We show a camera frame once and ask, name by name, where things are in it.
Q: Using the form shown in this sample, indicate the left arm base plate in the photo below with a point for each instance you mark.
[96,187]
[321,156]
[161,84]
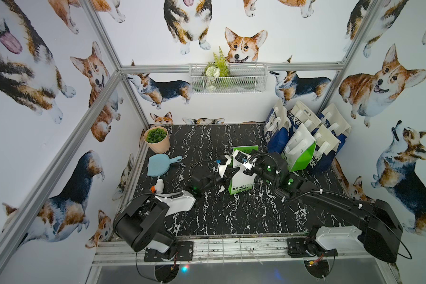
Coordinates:
[180,251]

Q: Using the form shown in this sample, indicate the aluminium frame rail front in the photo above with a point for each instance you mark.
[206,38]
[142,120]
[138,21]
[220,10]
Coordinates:
[204,251]

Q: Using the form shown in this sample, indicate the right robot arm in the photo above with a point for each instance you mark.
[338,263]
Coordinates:
[381,229]

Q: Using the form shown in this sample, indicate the blue white bag middle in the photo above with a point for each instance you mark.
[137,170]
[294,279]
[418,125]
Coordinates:
[301,114]

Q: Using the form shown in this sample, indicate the small white orange bottle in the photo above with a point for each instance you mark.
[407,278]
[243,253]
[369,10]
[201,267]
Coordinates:
[158,187]

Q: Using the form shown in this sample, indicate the white wire wall basket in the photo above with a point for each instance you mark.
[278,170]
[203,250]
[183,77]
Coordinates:
[244,78]

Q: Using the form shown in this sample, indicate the light blue dustpan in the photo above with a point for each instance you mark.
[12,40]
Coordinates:
[159,164]

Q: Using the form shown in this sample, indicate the terracotta pot with plant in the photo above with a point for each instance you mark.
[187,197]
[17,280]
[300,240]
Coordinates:
[157,139]

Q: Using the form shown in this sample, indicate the blue white bag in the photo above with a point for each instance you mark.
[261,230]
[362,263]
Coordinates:
[301,114]
[276,129]
[330,137]

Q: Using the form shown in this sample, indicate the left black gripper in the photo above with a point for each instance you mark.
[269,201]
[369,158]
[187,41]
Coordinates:
[215,177]

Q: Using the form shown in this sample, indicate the blue white bag left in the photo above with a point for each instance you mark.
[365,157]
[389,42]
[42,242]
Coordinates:
[276,129]

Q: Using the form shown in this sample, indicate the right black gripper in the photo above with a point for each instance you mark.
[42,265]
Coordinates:
[261,155]

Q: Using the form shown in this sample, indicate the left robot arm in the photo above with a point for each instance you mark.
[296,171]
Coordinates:
[141,223]

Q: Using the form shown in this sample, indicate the green white takeout bag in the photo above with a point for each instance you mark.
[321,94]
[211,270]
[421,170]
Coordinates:
[241,170]

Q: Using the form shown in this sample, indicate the blue white bag right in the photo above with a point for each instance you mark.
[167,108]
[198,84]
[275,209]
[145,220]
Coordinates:
[330,137]

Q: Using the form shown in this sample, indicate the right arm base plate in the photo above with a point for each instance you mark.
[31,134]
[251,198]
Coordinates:
[306,247]

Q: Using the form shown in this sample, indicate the artificial fern with flower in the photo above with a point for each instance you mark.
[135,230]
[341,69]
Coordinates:
[217,73]

